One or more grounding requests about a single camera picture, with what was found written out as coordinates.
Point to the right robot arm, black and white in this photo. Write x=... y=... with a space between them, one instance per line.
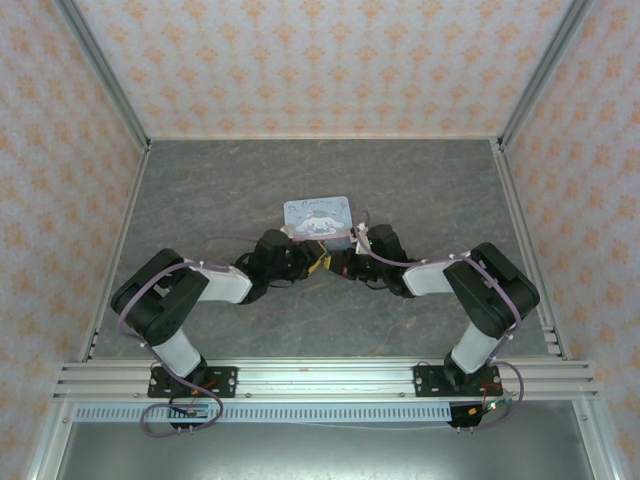
x=500 y=290

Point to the left robot arm, black and white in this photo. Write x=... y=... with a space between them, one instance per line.
x=160 y=300

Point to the small circuit board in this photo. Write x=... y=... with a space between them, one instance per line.
x=190 y=412
x=492 y=405

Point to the aluminium cross rail of frame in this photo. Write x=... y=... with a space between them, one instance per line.
x=325 y=380

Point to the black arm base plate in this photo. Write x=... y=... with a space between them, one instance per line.
x=220 y=381
x=427 y=381

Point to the aluminium side rail of frame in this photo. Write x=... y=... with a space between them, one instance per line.
x=525 y=250
x=117 y=250

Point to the aluminium upright frame post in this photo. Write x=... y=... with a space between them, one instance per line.
x=100 y=70
x=545 y=70

